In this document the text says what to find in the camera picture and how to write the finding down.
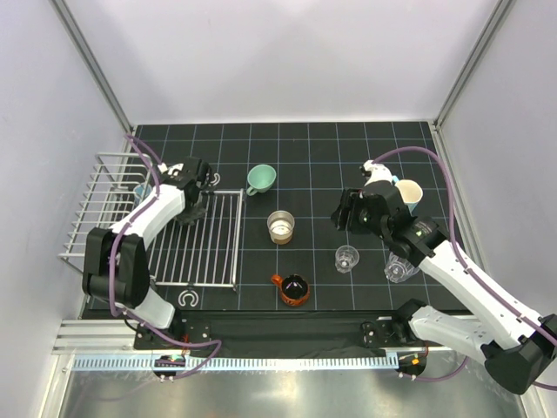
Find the grey ceramic mug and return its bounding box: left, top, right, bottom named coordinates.
left=174, top=198, right=206, bottom=226

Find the blue ceramic mug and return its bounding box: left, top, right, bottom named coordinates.
left=132, top=183, right=152, bottom=207

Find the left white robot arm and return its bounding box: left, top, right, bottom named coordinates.
left=82, top=157, right=215, bottom=349

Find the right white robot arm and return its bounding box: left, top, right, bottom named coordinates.
left=331, top=180, right=556, bottom=394

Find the light blue tall mug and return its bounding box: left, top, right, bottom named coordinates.
left=393, top=176, right=423, bottom=212

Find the small clear glass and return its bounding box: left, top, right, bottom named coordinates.
left=335, top=245, right=359, bottom=273

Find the steel tumbler cup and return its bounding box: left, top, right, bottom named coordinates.
left=266, top=211, right=295, bottom=245

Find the mint green cup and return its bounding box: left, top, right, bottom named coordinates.
left=246, top=164, right=277, bottom=196

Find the large clear plastic cup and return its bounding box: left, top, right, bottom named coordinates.
left=384, top=253, right=420, bottom=283

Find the black grid mat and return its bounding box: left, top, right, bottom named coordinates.
left=136, top=122, right=462, bottom=311

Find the orange black ceramic cup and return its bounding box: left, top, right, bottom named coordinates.
left=271, top=274, right=310, bottom=307

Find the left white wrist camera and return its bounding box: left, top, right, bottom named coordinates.
left=158, top=163, right=184, bottom=182

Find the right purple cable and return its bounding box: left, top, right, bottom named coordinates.
left=373, top=146, right=557, bottom=389

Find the metal wire dish rack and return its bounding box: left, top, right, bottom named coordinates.
left=58, top=152, right=245, bottom=288

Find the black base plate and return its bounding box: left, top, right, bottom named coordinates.
left=133, top=309, right=430, bottom=359

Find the slotted cable duct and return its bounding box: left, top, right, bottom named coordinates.
left=71, top=353, right=399, bottom=372

